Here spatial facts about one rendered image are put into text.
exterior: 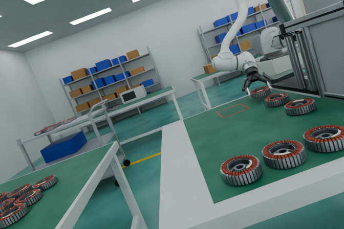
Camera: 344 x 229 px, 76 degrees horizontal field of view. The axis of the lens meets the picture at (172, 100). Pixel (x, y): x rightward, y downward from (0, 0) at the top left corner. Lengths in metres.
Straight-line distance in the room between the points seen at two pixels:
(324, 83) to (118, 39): 7.33
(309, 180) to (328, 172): 0.05
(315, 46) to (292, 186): 0.66
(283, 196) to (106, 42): 7.77
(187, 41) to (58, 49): 4.43
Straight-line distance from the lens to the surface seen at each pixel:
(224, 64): 1.55
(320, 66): 1.13
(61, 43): 8.60
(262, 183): 0.65
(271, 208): 0.62
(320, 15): 1.03
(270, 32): 2.17
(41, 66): 8.88
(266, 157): 0.69
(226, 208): 0.60
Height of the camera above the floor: 1.11
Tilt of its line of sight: 8 degrees down
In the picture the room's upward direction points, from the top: 21 degrees counter-clockwise
